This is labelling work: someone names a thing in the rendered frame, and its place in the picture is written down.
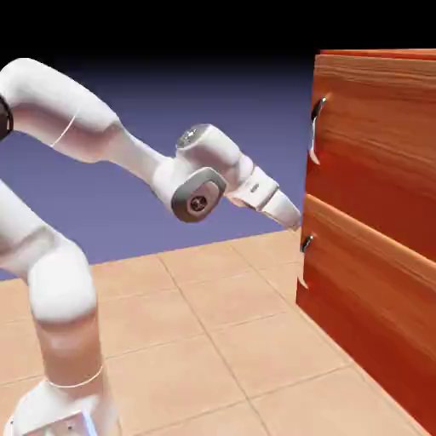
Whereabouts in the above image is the reddish wooden cabinet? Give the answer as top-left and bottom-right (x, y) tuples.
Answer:
(295, 49), (436, 436)

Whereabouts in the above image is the short wooden cabinet door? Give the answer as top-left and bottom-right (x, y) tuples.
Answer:
(295, 192), (436, 436)

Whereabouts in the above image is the short curved metal handle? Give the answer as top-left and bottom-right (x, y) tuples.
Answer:
(296, 233), (315, 290)

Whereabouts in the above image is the long curved metal handle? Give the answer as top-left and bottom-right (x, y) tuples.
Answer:
(307, 96), (328, 167)

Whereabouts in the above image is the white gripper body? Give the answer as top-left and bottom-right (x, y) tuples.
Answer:
(261, 189), (303, 232)

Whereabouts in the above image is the tall wooden cabinet door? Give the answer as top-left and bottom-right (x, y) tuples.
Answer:
(305, 53), (436, 263)

